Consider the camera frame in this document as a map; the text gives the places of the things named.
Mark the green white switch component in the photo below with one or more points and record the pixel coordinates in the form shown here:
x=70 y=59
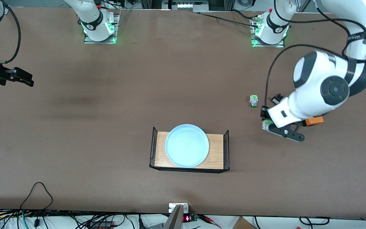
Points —
x=268 y=121

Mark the green push button switch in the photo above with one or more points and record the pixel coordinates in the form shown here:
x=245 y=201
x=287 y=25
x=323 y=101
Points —
x=254 y=100

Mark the light blue round plate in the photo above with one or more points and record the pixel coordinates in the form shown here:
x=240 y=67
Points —
x=186 y=146

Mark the brown cardboard box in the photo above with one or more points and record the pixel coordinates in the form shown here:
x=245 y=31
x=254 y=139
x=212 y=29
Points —
x=242 y=224

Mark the grey metal pole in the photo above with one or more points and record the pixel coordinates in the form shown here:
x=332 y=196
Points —
x=174 y=221

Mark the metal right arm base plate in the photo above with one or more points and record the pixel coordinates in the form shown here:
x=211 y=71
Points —
x=87 y=41

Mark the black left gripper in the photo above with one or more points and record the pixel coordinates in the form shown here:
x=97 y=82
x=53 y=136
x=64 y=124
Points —
x=263 y=112

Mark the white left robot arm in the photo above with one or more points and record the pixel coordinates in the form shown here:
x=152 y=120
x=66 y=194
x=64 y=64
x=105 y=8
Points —
x=322 y=76

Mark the red clip lead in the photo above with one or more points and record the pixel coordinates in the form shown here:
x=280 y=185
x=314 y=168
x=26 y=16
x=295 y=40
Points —
x=203 y=217

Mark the silver metal bracket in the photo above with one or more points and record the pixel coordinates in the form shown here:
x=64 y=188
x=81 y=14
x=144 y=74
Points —
x=172 y=208

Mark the black power strip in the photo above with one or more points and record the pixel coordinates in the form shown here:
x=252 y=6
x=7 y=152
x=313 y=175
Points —
x=102 y=225

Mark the black rectangular white-faced button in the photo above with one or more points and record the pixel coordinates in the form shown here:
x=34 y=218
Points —
x=275 y=100

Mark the red digit display module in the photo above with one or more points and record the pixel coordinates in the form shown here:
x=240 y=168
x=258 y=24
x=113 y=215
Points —
x=186 y=218

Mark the orange button enclosure box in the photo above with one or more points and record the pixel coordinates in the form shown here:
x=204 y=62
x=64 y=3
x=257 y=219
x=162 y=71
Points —
x=315 y=121

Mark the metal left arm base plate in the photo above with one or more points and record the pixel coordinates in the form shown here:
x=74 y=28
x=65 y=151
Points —
x=254 y=45

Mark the metal frame with white lights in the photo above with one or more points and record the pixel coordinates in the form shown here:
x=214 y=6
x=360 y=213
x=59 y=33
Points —
x=184 y=5

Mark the wooden tray with mesh sides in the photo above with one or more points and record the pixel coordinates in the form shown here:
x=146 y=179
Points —
x=160 y=159

